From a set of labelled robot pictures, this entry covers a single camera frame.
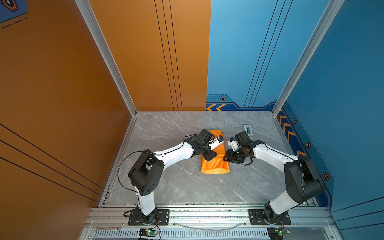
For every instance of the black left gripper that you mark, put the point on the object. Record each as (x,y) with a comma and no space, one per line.
(211,156)

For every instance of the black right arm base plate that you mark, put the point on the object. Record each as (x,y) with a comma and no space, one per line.
(259,217)

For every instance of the right aluminium corner post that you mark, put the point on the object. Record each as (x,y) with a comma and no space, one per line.
(318,34)

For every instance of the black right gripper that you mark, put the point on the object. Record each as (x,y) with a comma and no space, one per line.
(229,157)

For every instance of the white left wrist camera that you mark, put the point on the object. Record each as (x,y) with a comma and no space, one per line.
(207,141)

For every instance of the aluminium front rail frame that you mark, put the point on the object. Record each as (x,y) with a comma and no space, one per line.
(210,216)

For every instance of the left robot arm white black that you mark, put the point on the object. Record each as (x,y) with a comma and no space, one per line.
(146,173)

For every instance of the left aluminium corner post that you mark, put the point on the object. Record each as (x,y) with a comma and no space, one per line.
(101,42)

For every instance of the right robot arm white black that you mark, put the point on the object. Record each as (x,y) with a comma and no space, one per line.
(302,179)

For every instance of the green circuit board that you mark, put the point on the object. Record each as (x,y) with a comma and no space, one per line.
(278,234)
(148,234)

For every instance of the aluminium corner post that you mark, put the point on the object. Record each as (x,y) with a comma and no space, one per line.
(101,42)
(318,34)

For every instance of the right green circuit board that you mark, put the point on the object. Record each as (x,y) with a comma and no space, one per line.
(278,234)

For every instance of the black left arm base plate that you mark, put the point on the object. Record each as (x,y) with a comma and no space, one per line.
(158,217)

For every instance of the left green circuit board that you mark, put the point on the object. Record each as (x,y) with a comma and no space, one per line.
(148,234)

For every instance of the white tape dispenser blue roll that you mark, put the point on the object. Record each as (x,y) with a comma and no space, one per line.
(248,129)

